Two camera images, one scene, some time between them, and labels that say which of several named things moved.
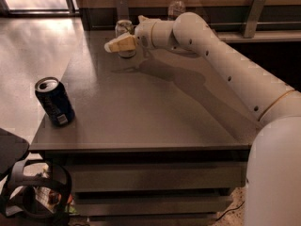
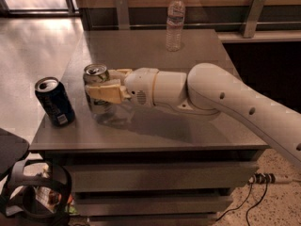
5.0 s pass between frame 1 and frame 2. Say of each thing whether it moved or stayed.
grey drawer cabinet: stayed
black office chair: stayed
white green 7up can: moved
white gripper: moved
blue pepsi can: stayed
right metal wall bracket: stayed
